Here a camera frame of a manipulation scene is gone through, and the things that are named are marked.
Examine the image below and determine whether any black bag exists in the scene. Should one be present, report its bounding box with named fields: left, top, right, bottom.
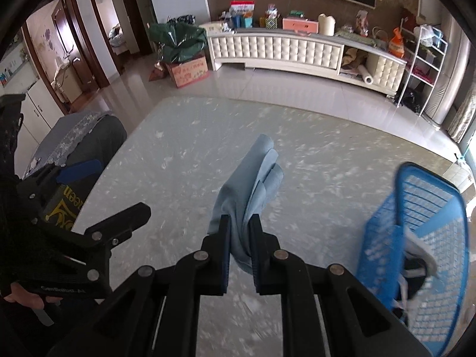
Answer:
left=400, top=88, right=424, bottom=114

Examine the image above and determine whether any person's left hand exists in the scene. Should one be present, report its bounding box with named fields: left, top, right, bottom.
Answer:
left=3, top=282, right=63, bottom=309

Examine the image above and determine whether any white cupboard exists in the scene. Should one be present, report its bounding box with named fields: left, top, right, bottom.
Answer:
left=18, top=78, right=69, bottom=145

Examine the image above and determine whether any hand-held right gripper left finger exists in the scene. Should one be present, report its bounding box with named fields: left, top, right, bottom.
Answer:
left=48, top=214, right=231, bottom=357

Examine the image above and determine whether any printed cardboard box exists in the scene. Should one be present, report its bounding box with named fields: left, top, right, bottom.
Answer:
left=165, top=54, right=209, bottom=89

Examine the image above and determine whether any dark chair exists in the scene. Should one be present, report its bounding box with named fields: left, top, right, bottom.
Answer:
left=22, top=109, right=129, bottom=224

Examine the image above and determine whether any white metal shelf rack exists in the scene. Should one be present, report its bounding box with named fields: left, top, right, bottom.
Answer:
left=394, top=24, right=449, bottom=118

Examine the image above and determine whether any brown door frame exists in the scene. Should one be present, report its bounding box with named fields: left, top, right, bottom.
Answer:
left=85, top=0, right=150, bottom=76
left=21, top=0, right=109, bottom=116

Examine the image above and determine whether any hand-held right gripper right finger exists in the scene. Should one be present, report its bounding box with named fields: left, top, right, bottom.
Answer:
left=249, top=215, right=434, bottom=357

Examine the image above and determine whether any white plastic jug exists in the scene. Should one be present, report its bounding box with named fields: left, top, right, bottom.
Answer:
left=318, top=14, right=336, bottom=37

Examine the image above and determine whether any orange bag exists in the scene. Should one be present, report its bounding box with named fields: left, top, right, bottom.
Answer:
left=389, top=28, right=406, bottom=58

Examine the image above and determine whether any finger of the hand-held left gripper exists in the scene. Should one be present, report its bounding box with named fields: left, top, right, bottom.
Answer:
left=17, top=158, right=104, bottom=209
left=72, top=203, right=152, bottom=257

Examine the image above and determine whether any blue plastic laundry basket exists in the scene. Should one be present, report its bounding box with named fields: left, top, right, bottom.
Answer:
left=355, top=162, right=467, bottom=357

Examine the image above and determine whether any white plastic bag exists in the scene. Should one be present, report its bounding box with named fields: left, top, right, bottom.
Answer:
left=418, top=24, right=437, bottom=47

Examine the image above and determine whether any light blue cloth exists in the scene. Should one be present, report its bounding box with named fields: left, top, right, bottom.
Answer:
left=206, top=134, right=285, bottom=276

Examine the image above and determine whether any silver covered column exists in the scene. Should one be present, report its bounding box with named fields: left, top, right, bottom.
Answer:
left=424, top=15, right=471, bottom=127

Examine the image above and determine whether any patterned curtain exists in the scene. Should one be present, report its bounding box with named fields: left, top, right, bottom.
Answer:
left=446, top=82, right=476, bottom=144

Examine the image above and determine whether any pink box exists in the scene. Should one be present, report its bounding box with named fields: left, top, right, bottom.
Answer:
left=283, top=17, right=320, bottom=34

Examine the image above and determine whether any red and white box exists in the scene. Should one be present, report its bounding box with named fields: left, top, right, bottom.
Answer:
left=230, top=1, right=255, bottom=17

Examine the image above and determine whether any grey lace chair cover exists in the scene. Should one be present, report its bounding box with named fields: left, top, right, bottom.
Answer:
left=22, top=111, right=112, bottom=179

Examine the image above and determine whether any green plastic bag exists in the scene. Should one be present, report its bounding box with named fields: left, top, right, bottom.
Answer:
left=149, top=22, right=208, bottom=64

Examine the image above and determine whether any white tufted television cabinet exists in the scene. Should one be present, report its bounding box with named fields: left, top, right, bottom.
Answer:
left=206, top=26, right=408, bottom=99

